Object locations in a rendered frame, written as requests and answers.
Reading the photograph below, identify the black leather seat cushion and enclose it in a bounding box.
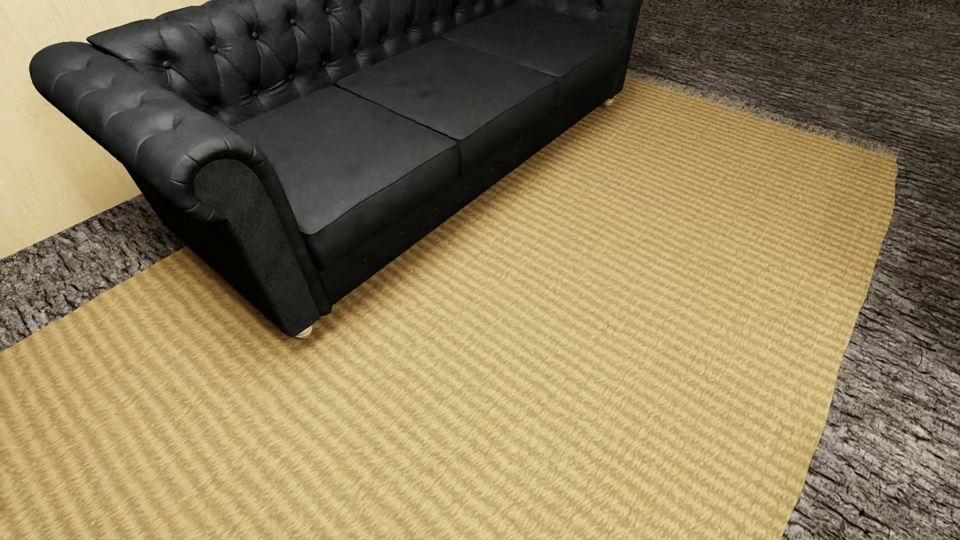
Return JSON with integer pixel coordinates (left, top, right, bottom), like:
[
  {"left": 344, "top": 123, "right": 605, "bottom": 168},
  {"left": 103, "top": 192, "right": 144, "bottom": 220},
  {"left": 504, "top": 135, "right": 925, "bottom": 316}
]
[
  {"left": 442, "top": 4, "right": 631, "bottom": 114},
  {"left": 336, "top": 38, "right": 560, "bottom": 176},
  {"left": 234, "top": 84, "right": 461, "bottom": 269}
]

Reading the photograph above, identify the black tufted leather sofa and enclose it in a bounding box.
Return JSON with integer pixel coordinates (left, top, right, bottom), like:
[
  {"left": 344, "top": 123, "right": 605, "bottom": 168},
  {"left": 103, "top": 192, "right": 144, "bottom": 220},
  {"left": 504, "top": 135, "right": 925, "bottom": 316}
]
[{"left": 28, "top": 0, "right": 644, "bottom": 340}]

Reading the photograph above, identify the tan woven rug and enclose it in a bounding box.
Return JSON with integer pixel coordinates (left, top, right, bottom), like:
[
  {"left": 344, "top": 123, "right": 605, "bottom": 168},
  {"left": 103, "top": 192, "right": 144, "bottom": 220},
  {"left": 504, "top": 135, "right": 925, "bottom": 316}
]
[{"left": 0, "top": 77, "right": 900, "bottom": 540}]

